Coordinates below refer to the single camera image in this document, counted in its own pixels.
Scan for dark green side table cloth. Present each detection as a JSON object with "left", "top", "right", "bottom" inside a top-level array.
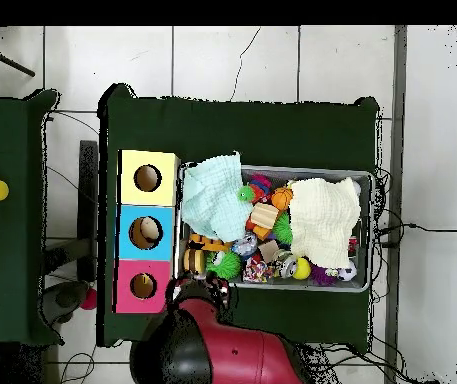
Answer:
[{"left": 0, "top": 88, "right": 65, "bottom": 347}]

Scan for mint green muslin cloth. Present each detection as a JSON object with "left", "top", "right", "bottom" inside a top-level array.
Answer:
[{"left": 180, "top": 150, "right": 255, "bottom": 244}]

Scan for black padded upright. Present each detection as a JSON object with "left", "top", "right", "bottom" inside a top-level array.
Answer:
[{"left": 76, "top": 139, "right": 100, "bottom": 283}]

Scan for black power cable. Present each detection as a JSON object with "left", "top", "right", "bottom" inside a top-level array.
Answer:
[{"left": 373, "top": 222, "right": 457, "bottom": 249}]

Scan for wooden box with three holes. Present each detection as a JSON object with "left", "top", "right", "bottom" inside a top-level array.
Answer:
[{"left": 113, "top": 149, "right": 181, "bottom": 315}]

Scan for multicoloured knotted rope toy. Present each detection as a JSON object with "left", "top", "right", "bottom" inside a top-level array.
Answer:
[{"left": 242, "top": 253, "right": 275, "bottom": 284}]

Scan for clear glitter ball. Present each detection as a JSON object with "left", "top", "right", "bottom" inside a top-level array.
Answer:
[{"left": 230, "top": 231, "right": 259, "bottom": 257}]

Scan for clear mesh bin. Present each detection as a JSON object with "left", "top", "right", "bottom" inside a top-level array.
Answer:
[{"left": 173, "top": 161, "right": 374, "bottom": 294}]

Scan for black tripod leg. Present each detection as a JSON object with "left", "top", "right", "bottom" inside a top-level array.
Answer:
[{"left": 0, "top": 37, "right": 36, "bottom": 78}]

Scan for green spiky ball with eyes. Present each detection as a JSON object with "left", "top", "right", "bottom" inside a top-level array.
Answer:
[{"left": 204, "top": 250, "right": 243, "bottom": 281}]

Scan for ridged wooden block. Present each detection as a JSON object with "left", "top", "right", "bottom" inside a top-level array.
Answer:
[{"left": 249, "top": 202, "right": 280, "bottom": 231}]

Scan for small orange basketball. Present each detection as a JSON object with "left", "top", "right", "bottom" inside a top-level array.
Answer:
[{"left": 270, "top": 186, "right": 294, "bottom": 212}]

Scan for wooden striped burger toy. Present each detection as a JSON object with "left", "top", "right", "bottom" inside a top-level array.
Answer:
[{"left": 182, "top": 247, "right": 206, "bottom": 276}]

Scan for cream muslin cloth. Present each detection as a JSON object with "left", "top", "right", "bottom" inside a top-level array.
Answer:
[{"left": 287, "top": 176, "right": 362, "bottom": 270}]

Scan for yellow ball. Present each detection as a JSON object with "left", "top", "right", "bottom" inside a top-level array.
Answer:
[{"left": 291, "top": 256, "right": 313, "bottom": 281}]

